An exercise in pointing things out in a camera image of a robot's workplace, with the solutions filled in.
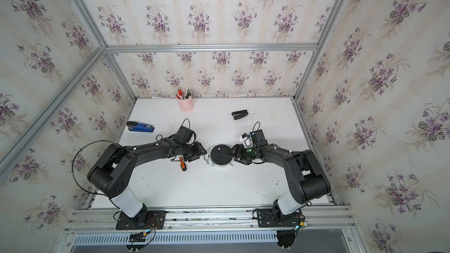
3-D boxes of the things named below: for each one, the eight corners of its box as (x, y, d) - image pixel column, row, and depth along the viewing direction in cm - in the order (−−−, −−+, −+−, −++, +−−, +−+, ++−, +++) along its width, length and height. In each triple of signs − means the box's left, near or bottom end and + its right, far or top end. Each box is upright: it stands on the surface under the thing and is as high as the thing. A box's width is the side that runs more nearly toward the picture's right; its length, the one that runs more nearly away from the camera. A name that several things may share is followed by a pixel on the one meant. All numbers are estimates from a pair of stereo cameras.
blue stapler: (127, 129, 105) (124, 126, 102) (131, 124, 107) (128, 120, 105) (152, 133, 103) (150, 129, 100) (155, 127, 106) (153, 123, 103)
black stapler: (234, 120, 111) (234, 118, 109) (231, 114, 114) (231, 112, 112) (248, 116, 113) (249, 114, 111) (245, 111, 116) (246, 108, 114)
